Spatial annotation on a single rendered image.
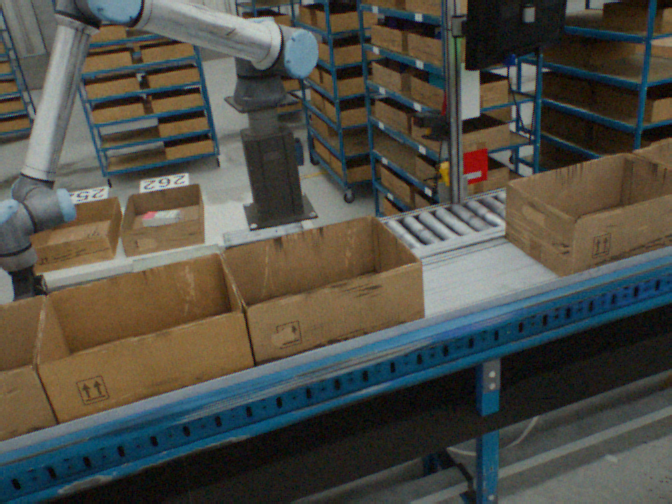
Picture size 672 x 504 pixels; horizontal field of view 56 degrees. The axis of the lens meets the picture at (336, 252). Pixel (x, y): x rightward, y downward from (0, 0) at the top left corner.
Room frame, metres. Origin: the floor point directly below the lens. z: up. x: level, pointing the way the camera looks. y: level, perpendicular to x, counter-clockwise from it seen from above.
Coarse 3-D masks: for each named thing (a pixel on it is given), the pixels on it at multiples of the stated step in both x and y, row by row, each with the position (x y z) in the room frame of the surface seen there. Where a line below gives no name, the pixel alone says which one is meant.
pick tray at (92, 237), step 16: (80, 208) 2.36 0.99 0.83; (96, 208) 2.37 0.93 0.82; (112, 208) 2.37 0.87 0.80; (64, 224) 2.34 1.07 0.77; (80, 224) 2.35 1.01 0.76; (96, 224) 2.33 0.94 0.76; (112, 224) 2.13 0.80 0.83; (32, 240) 2.08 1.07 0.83; (48, 240) 2.24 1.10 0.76; (64, 240) 2.21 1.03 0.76; (80, 240) 1.99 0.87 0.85; (96, 240) 2.00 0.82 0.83; (112, 240) 2.06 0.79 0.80; (48, 256) 1.97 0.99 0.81; (64, 256) 1.98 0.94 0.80; (80, 256) 1.99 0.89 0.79; (96, 256) 2.00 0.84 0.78; (112, 256) 2.01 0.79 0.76
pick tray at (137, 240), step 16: (144, 192) 2.39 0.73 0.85; (160, 192) 2.40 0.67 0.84; (176, 192) 2.41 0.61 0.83; (192, 192) 2.42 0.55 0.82; (128, 208) 2.28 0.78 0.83; (144, 208) 2.39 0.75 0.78; (160, 208) 2.40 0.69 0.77; (176, 208) 2.40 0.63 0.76; (192, 208) 2.38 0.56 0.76; (128, 224) 2.20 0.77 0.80; (176, 224) 2.04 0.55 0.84; (192, 224) 2.04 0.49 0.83; (128, 240) 2.01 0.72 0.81; (144, 240) 2.02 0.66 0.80; (160, 240) 2.03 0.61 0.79; (176, 240) 2.03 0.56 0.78; (192, 240) 2.04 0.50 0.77; (128, 256) 2.01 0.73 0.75
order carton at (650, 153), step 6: (660, 144) 1.69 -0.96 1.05; (666, 144) 1.70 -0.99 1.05; (636, 150) 1.67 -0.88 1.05; (642, 150) 1.68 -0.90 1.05; (648, 150) 1.68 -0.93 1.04; (654, 150) 1.69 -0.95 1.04; (660, 150) 1.69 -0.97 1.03; (666, 150) 1.70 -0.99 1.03; (642, 156) 1.62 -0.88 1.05; (648, 156) 1.68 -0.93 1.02; (654, 156) 1.69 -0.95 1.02; (660, 156) 1.69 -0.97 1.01; (666, 156) 1.70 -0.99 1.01; (654, 162) 1.58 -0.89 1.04; (660, 162) 1.56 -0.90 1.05; (666, 162) 1.70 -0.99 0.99
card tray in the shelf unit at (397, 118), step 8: (376, 104) 3.47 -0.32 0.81; (384, 104) 3.36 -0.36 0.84; (392, 104) 3.51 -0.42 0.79; (400, 104) 3.53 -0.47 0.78; (376, 112) 3.48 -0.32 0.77; (384, 112) 3.36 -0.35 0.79; (392, 112) 3.26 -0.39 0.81; (400, 112) 3.17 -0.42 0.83; (408, 112) 3.46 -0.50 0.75; (416, 112) 3.12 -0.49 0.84; (384, 120) 3.38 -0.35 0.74; (392, 120) 3.27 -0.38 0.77; (400, 120) 3.17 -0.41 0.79; (408, 120) 3.11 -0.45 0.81; (400, 128) 3.18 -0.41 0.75; (408, 128) 3.11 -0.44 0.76
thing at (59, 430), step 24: (624, 264) 1.28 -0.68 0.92; (528, 288) 1.21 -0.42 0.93; (552, 288) 1.22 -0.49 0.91; (456, 312) 1.16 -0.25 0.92; (384, 336) 1.11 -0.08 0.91; (288, 360) 1.05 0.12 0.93; (312, 360) 1.06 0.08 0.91; (216, 384) 1.01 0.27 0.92; (120, 408) 0.96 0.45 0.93; (144, 408) 0.97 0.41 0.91; (48, 432) 0.92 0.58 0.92
